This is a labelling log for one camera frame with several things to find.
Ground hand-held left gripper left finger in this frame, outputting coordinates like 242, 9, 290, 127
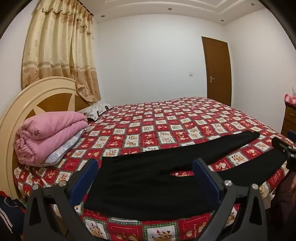
23, 159, 99, 241

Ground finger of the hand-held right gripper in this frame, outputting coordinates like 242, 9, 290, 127
271, 137, 296, 156

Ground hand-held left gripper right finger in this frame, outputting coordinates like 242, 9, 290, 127
193, 158, 268, 241

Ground black pants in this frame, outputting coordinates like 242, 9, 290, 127
84, 130, 287, 220

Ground brown wooden nightstand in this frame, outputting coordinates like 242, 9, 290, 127
280, 102, 296, 137

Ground white blue patterned folded blanket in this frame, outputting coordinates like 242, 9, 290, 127
39, 128, 87, 168

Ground red cloth item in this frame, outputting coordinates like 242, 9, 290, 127
284, 94, 296, 106

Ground person's dark clothing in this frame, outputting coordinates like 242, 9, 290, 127
269, 170, 296, 241

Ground pink folded quilt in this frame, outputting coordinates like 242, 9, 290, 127
13, 111, 89, 166

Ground patterned pillow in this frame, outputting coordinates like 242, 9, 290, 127
77, 103, 114, 121

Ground red checkered printed bedsheet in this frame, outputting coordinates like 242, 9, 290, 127
13, 97, 289, 241

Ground dark striped clothes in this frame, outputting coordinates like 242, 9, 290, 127
0, 190, 26, 241

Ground cream wooden headboard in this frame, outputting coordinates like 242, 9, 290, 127
0, 77, 90, 204

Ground brown wooden door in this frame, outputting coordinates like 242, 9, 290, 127
201, 36, 232, 106

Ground beige floral curtain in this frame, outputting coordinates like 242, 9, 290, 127
21, 0, 101, 102

